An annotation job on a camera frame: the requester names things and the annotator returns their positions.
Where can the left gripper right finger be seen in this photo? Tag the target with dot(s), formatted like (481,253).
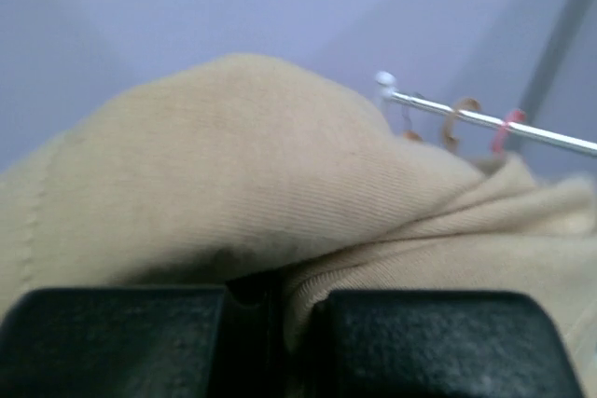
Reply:
(436,344)

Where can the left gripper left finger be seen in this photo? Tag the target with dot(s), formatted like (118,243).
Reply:
(139,342)

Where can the beige t shirt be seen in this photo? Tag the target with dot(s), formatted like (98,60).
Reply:
(249,163)

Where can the wooden hanger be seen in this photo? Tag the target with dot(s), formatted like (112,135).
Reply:
(408,131)

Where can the pink plastic hanger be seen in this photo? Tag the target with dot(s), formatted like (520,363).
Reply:
(514,116)

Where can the metal clothes rack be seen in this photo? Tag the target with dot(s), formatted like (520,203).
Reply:
(388,92)

